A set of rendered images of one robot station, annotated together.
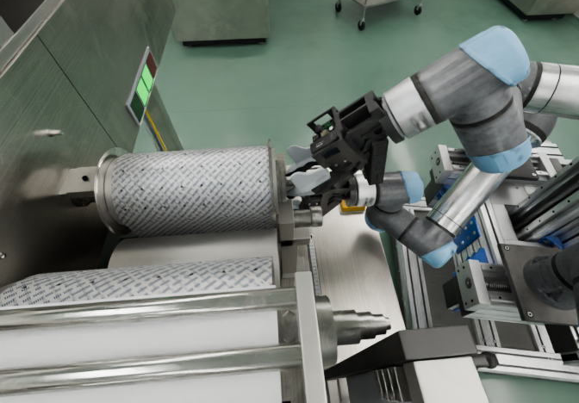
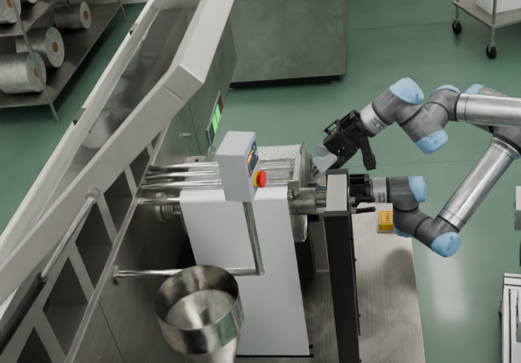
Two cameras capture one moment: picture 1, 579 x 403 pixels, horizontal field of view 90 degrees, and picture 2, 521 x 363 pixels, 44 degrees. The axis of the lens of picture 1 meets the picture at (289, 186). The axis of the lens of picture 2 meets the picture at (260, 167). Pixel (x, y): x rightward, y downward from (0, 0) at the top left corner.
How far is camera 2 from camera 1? 1.31 m
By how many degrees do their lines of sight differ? 23
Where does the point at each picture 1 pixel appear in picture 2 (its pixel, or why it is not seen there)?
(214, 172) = (269, 155)
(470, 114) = (398, 118)
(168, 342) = not seen: hidden behind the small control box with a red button
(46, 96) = (184, 116)
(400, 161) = not seen: outside the picture
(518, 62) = (408, 93)
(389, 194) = (396, 190)
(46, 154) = (181, 145)
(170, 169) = not seen: hidden behind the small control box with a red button
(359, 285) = (384, 281)
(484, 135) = (410, 129)
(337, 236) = (371, 247)
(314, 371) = (297, 169)
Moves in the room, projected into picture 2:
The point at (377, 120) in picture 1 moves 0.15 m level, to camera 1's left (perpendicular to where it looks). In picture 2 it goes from (356, 123) to (298, 124)
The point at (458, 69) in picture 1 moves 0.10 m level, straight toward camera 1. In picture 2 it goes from (387, 96) to (362, 115)
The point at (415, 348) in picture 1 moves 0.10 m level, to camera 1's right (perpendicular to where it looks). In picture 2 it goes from (329, 171) to (375, 172)
